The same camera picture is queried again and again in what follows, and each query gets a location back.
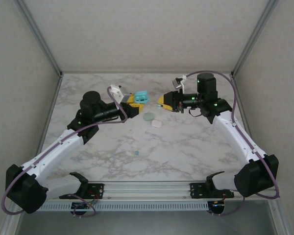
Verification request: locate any aluminium mounting rail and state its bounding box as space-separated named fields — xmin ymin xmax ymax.
xmin=43 ymin=180 xmax=281 ymax=200

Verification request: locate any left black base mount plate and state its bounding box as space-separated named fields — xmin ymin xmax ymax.
xmin=59 ymin=182 xmax=105 ymax=199

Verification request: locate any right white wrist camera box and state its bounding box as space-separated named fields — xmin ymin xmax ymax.
xmin=171 ymin=75 xmax=188 ymax=94

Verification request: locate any aluminium frame post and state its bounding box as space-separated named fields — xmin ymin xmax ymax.
xmin=269 ymin=199 xmax=294 ymax=235
xmin=230 ymin=0 xmax=281 ymax=77
xmin=0 ymin=212 xmax=24 ymax=235
xmin=14 ymin=0 xmax=64 ymax=76

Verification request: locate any aluminium frame crossbar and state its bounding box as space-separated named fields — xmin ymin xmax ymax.
xmin=60 ymin=70 xmax=233 ymax=74

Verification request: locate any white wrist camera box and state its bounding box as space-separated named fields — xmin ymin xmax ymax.
xmin=107 ymin=84 xmax=131 ymax=104
xmin=171 ymin=75 xmax=188 ymax=94

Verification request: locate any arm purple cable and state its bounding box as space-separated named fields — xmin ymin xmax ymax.
xmin=185 ymin=70 xmax=281 ymax=217
xmin=1 ymin=87 xmax=128 ymax=218

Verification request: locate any white slotted cable duct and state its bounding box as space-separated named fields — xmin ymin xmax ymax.
xmin=39 ymin=202 xmax=209 ymax=211

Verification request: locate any aluminium table side rail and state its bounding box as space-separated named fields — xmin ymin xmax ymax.
xmin=230 ymin=74 xmax=264 ymax=181
xmin=31 ymin=73 xmax=64 ymax=167

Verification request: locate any left controller board with LED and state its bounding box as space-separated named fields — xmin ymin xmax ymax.
xmin=71 ymin=202 xmax=93 ymax=210

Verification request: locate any aluminium lower frame post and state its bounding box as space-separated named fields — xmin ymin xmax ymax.
xmin=0 ymin=212 xmax=24 ymax=235
xmin=269 ymin=199 xmax=294 ymax=235

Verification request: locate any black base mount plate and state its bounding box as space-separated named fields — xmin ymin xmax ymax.
xmin=190 ymin=182 xmax=235 ymax=199
xmin=59 ymin=182 xmax=105 ymax=199

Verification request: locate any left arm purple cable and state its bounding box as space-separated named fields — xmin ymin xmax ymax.
xmin=1 ymin=87 xmax=128 ymax=218

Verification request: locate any right controller board with LED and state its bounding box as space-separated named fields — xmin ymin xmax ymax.
xmin=210 ymin=200 xmax=226 ymax=209

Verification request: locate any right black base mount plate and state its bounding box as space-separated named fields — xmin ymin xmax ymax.
xmin=190 ymin=182 xmax=235 ymax=199

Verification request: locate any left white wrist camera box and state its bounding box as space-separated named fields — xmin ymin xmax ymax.
xmin=107 ymin=84 xmax=131 ymax=104

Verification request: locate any blue earbud charging case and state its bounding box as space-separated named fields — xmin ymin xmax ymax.
xmin=133 ymin=90 xmax=149 ymax=104

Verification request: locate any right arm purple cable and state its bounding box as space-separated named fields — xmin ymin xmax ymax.
xmin=185 ymin=70 xmax=281 ymax=217

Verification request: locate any controller board with led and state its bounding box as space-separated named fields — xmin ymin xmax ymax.
xmin=210 ymin=200 xmax=226 ymax=209
xmin=71 ymin=202 xmax=93 ymax=210

